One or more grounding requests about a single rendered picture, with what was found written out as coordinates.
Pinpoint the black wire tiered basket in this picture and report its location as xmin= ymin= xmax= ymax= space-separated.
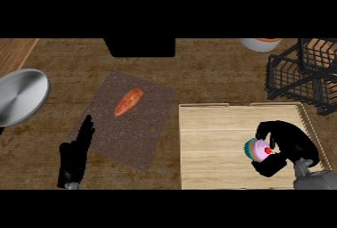
xmin=264 ymin=37 xmax=337 ymax=117

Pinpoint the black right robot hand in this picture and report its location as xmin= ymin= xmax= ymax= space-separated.
xmin=251 ymin=119 xmax=320 ymax=178

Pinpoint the brown patterned placemat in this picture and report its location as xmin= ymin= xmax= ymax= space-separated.
xmin=66 ymin=69 xmax=177 ymax=172

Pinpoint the white cup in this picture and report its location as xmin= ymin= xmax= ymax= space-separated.
xmin=238 ymin=37 xmax=282 ymax=53

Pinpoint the grey metal pan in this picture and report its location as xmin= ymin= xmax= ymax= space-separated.
xmin=0 ymin=68 xmax=51 ymax=136

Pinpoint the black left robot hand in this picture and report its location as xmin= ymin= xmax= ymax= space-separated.
xmin=54 ymin=114 xmax=96 ymax=189

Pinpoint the pale wooden tray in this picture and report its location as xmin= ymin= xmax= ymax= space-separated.
xmin=177 ymin=102 xmax=332 ymax=191

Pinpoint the black box appliance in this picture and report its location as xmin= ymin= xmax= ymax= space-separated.
xmin=102 ymin=37 xmax=175 ymax=58

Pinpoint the pink frosted cupcake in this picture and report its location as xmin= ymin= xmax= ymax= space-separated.
xmin=243 ymin=137 xmax=273 ymax=163

